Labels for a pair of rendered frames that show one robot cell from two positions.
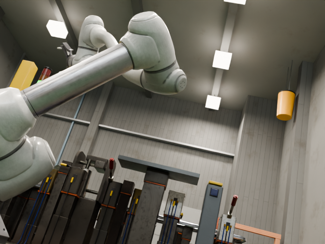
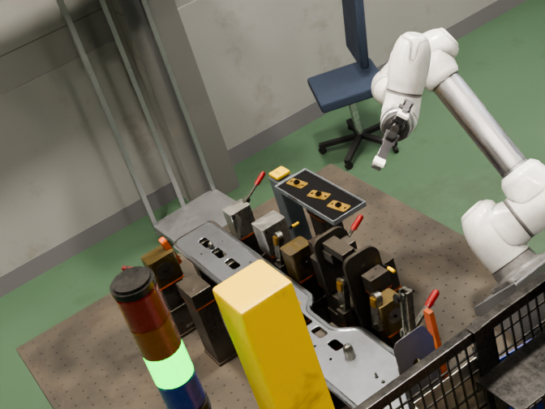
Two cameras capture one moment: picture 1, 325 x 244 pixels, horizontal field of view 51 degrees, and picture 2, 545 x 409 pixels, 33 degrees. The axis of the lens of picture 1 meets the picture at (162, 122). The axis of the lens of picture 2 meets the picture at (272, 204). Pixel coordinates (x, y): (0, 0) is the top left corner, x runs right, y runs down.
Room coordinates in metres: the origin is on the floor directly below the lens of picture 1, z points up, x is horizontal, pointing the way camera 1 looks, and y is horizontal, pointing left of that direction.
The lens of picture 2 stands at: (3.03, 2.22, 2.85)
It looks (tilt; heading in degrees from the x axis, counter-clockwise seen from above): 32 degrees down; 240
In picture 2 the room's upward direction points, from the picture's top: 19 degrees counter-clockwise
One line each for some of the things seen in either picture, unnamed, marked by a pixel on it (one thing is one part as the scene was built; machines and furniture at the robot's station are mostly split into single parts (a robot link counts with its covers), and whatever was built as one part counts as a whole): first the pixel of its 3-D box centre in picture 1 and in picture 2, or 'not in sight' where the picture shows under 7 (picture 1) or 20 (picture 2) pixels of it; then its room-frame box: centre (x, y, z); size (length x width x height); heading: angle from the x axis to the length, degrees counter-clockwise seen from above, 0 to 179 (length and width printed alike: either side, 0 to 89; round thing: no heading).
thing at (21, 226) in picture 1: (31, 216); not in sight; (1.92, 0.54, 0.84); 0.12 x 0.05 x 0.29; 173
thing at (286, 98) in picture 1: (285, 105); not in sight; (7.42, -2.88, 5.29); 0.43 x 0.43 x 0.68
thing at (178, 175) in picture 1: (158, 170); (319, 195); (1.51, -0.04, 1.16); 0.37 x 0.14 x 0.02; 83
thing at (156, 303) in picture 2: (46, 73); (142, 303); (2.64, 1.08, 2.03); 0.07 x 0.07 x 0.06
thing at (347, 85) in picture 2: not in sight; (347, 76); (-0.06, -1.73, 0.48); 0.56 x 0.53 x 0.95; 169
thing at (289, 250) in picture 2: (131, 230); (312, 286); (1.68, 0.01, 0.89); 0.12 x 0.08 x 0.38; 173
